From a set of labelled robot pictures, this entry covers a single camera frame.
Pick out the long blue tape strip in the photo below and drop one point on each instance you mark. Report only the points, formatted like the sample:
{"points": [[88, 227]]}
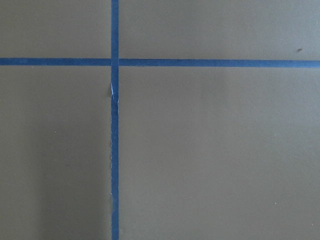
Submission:
{"points": [[114, 123]]}

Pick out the crossing blue tape strip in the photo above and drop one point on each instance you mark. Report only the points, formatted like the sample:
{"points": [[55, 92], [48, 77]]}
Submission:
{"points": [[137, 62]]}

